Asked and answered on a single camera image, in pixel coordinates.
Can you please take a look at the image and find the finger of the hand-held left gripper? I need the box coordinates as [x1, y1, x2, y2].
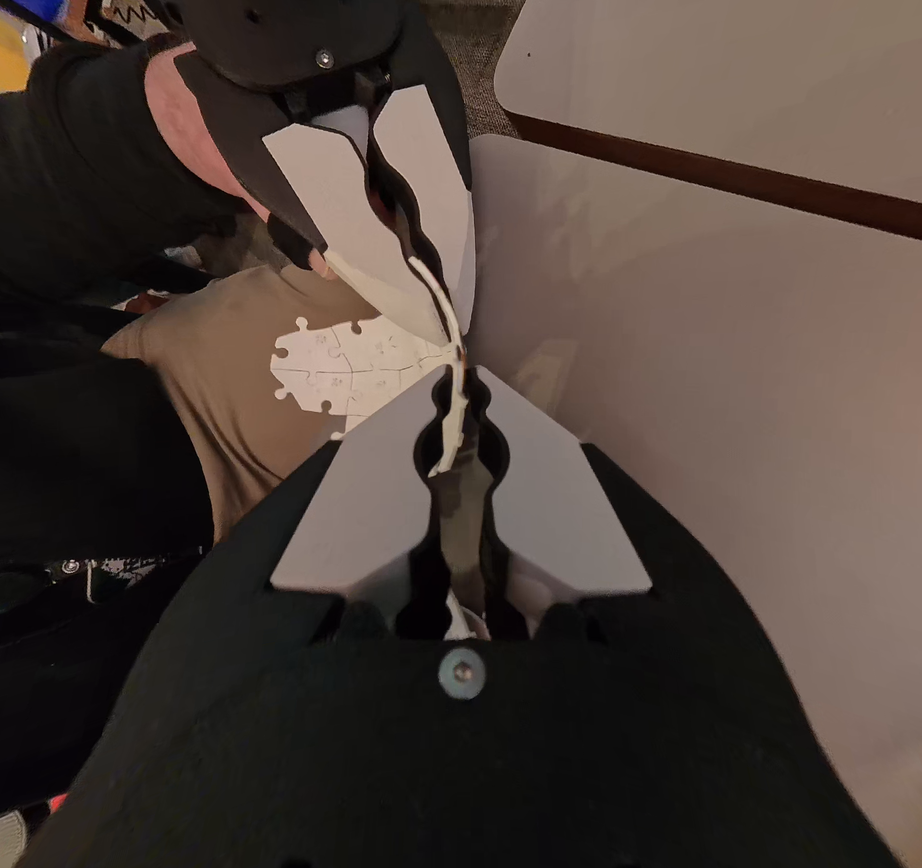
[261, 108, 455, 350]
[371, 83, 478, 336]

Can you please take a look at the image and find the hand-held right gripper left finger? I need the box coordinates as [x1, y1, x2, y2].
[270, 366, 453, 601]

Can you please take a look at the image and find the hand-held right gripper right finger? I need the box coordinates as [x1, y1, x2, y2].
[464, 366, 654, 601]

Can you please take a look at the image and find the partly built white puzzle ball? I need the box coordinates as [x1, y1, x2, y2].
[270, 254, 473, 480]

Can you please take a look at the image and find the person's left forearm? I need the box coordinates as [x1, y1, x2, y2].
[0, 36, 249, 300]

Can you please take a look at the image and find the person's left hand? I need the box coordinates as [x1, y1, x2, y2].
[144, 43, 338, 280]

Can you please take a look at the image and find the wooden-edged white table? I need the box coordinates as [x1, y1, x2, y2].
[496, 0, 922, 241]

